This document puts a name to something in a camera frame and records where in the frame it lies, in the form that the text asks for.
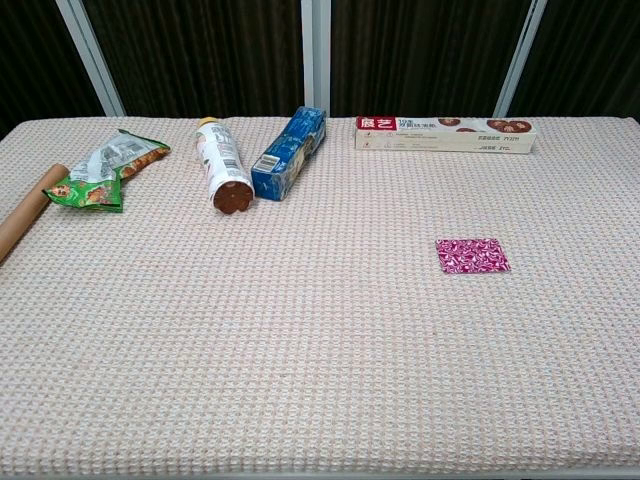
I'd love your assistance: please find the magenta patterned cloth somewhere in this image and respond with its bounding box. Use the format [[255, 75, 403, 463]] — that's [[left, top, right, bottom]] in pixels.
[[434, 237, 513, 276]]

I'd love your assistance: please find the pink waffle tablecloth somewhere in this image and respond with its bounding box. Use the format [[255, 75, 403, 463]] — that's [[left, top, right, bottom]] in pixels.
[[0, 115, 640, 474]]

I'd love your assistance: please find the blue rectangular carton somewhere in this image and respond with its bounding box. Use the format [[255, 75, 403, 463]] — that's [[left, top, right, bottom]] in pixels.
[[249, 105, 328, 202]]

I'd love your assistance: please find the white bottle yellow cap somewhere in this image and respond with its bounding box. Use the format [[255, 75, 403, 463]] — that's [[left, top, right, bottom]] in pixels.
[[193, 116, 256, 217]]

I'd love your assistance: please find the white red wrap box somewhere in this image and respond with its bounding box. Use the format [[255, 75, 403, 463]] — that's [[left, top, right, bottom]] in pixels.
[[354, 115, 539, 155]]

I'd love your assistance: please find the dark corrugated partition panel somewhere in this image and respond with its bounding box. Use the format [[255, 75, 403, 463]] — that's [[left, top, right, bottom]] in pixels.
[[329, 0, 534, 119], [0, 0, 106, 139], [82, 0, 305, 119], [508, 0, 640, 121]]

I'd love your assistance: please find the green snack bag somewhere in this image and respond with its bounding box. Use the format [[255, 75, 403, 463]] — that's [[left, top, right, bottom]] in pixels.
[[41, 128, 172, 215]]

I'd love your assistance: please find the brown cardboard tube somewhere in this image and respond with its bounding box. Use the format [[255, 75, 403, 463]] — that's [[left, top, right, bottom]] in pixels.
[[0, 163, 70, 266]]

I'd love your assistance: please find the grey aluminium partition post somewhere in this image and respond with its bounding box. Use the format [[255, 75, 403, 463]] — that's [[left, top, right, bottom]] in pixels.
[[492, 0, 550, 118], [53, 0, 127, 118], [299, 0, 333, 118]]

